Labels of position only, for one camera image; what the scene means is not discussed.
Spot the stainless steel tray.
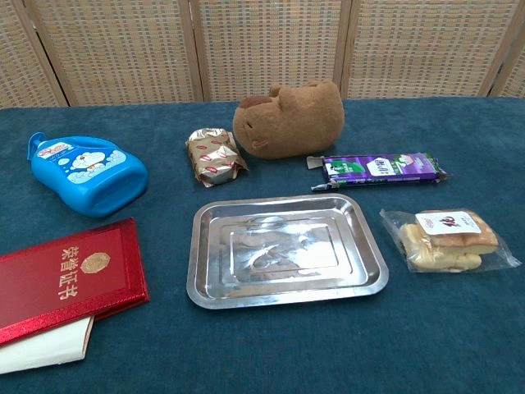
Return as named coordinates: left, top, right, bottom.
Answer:
left=186, top=193, right=390, bottom=309

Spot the silver foil wrapped snack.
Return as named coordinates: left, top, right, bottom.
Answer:
left=185, top=127, right=250, bottom=189

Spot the bagged bread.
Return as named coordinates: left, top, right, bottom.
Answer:
left=379, top=208, right=523, bottom=274

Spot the brown capybara plush toy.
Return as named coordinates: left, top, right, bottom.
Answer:
left=232, top=80, right=345, bottom=160

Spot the purple chocolate bar package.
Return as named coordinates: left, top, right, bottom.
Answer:
left=306, top=152, right=449, bottom=193

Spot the blue table cloth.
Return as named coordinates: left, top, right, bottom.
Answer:
left=0, top=96, right=525, bottom=394

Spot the woven folding screen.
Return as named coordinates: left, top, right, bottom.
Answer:
left=0, top=0, right=525, bottom=109

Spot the blue cartoon detergent bottle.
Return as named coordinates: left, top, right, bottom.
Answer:
left=26, top=131, right=149, bottom=218

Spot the red honor certificate folder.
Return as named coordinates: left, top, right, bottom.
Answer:
left=0, top=217, right=151, bottom=346

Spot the white paper sheet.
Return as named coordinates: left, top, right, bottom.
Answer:
left=0, top=314, right=96, bottom=375

